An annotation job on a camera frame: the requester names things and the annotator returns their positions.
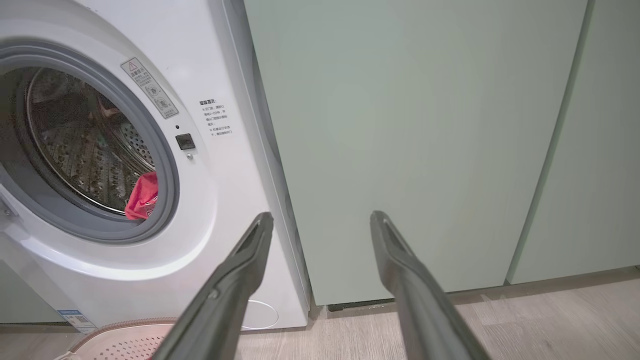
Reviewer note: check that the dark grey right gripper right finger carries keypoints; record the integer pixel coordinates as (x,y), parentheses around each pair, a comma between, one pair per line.
(420,300)

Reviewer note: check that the red garment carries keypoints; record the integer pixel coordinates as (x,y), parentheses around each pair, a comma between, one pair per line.
(142,197)

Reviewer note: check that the round white filter cover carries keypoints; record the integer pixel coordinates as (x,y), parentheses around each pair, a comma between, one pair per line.
(265,315)

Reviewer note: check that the blue energy label sticker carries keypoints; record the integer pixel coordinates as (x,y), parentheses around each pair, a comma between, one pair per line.
(77,321)

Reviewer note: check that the black door latch socket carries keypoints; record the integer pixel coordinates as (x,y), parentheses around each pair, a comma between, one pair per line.
(185,142)

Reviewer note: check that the wide pale green cabinet panel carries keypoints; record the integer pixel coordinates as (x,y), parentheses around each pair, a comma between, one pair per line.
(400,125)

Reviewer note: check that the narrow pale green cabinet panel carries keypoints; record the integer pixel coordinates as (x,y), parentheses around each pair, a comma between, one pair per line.
(590,175)

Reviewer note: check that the cream perforated basket brown rim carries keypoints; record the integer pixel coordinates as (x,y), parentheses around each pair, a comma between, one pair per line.
(125,342)

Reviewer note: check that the grey warning label sticker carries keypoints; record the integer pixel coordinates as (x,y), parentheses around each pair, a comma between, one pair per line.
(149,87)

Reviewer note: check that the stainless steel washing machine drum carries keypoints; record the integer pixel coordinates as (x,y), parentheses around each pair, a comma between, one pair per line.
(80,150)

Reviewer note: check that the white front-load washing machine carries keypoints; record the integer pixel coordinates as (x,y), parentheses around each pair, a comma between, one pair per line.
(215,210)

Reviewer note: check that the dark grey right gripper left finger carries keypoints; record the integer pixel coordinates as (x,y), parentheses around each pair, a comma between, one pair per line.
(230,300)

